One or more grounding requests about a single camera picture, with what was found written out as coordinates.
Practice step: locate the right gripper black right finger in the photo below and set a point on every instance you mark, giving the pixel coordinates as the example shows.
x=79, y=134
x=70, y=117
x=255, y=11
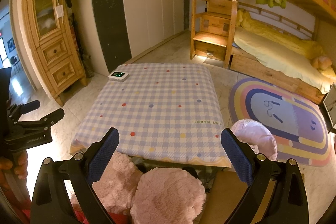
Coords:
x=288, y=201

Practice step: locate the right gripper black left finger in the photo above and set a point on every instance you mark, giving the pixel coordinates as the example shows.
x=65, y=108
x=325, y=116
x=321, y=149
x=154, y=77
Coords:
x=51, y=203

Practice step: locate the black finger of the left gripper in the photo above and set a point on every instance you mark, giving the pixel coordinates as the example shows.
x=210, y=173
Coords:
x=46, y=121
x=28, y=107

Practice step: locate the person's left hand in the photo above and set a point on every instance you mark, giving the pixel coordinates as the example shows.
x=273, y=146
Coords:
x=20, y=170

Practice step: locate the cardboard box on floor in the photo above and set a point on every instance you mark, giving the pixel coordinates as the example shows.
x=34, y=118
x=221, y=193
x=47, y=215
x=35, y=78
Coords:
x=225, y=195

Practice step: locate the rainbow oval rug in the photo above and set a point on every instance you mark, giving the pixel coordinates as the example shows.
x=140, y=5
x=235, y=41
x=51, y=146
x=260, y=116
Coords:
x=296, y=123

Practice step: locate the white digital timer device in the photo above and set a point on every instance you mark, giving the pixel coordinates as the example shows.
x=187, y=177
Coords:
x=118, y=76

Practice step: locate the wooden cabinet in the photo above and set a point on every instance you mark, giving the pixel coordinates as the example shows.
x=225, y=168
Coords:
x=53, y=45

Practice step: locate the pink fluffy slippers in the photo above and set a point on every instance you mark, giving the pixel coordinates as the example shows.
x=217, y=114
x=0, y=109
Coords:
x=160, y=195

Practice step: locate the small white nightstand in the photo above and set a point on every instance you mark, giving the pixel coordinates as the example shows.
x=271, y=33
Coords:
x=328, y=109

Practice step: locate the blue checkered tablecloth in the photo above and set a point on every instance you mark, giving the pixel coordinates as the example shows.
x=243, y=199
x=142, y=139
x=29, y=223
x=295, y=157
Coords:
x=163, y=112

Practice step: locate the pink plush toy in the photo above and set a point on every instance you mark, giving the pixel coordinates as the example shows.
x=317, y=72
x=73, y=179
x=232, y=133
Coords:
x=321, y=63

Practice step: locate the yellow bed blanket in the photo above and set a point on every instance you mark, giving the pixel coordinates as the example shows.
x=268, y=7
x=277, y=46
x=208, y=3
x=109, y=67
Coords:
x=282, y=52

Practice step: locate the wooden stair drawers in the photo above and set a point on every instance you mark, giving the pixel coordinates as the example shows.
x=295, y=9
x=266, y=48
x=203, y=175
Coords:
x=213, y=25

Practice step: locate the wooden bunk bed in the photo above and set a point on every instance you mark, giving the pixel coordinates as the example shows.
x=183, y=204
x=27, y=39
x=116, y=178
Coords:
x=320, y=9

